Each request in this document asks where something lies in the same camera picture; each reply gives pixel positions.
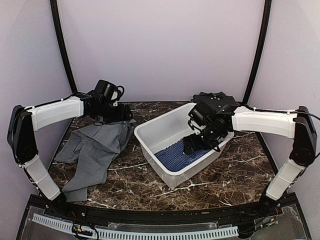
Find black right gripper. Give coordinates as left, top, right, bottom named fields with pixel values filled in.
left=183, top=123, right=224, bottom=154

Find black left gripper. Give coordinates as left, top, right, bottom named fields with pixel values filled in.
left=93, top=100, right=133, bottom=123

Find white plastic bin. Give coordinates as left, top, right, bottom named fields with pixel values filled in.
left=134, top=103, right=234, bottom=189

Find grey long sleeve shirt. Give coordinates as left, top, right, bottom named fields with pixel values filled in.
left=54, top=119, right=136, bottom=203

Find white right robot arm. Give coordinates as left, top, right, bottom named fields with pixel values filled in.
left=183, top=103, right=320, bottom=217

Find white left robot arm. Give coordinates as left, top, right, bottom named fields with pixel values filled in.
left=7, top=92, right=133, bottom=218

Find blue checkered shirt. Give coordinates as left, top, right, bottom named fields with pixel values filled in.
left=154, top=140, right=211, bottom=172

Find black striped folded shirt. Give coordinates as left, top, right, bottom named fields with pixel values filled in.
left=193, top=91, right=238, bottom=110

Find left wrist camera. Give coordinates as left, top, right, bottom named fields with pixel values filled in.
left=94, top=79, right=118, bottom=102

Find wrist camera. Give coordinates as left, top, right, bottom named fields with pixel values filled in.
left=188, top=102, right=211, bottom=126
left=94, top=79, right=118, bottom=102

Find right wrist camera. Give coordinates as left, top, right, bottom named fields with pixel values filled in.
left=188, top=102, right=211, bottom=126

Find black front rail base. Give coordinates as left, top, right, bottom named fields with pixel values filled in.
left=17, top=193, right=311, bottom=240

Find black left frame post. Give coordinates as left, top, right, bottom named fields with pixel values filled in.
left=49, top=0, right=78, bottom=93

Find black frame post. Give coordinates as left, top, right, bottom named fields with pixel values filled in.
left=49, top=0, right=78, bottom=93
left=242, top=0, right=272, bottom=105

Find white cable duct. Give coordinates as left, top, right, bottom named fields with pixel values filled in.
left=31, top=213, right=239, bottom=240

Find black right frame post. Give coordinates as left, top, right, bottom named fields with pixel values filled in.
left=242, top=0, right=272, bottom=105

